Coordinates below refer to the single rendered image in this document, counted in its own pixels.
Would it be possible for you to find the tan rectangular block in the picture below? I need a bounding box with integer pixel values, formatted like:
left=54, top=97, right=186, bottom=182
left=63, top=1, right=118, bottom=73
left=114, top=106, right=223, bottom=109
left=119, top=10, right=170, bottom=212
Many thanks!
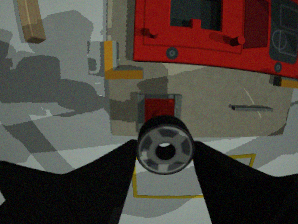
left=17, top=0, right=47, bottom=44

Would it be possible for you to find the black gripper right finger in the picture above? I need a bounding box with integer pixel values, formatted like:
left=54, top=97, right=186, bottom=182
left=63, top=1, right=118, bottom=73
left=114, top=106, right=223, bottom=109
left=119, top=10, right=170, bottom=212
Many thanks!
left=193, top=141, right=298, bottom=224

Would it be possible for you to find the yellow rectangular outline on table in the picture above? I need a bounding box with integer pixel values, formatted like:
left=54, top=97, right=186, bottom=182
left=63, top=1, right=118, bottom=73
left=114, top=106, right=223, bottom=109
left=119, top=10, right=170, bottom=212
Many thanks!
left=132, top=153, right=257, bottom=198

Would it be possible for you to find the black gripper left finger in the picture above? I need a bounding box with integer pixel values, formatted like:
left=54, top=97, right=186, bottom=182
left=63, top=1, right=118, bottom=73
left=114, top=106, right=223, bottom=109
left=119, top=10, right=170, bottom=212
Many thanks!
left=0, top=139, right=137, bottom=224

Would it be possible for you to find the black and grey wheel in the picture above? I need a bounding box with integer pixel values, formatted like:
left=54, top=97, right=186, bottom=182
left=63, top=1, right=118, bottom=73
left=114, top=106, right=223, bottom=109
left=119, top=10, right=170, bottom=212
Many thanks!
left=136, top=115, right=196, bottom=175

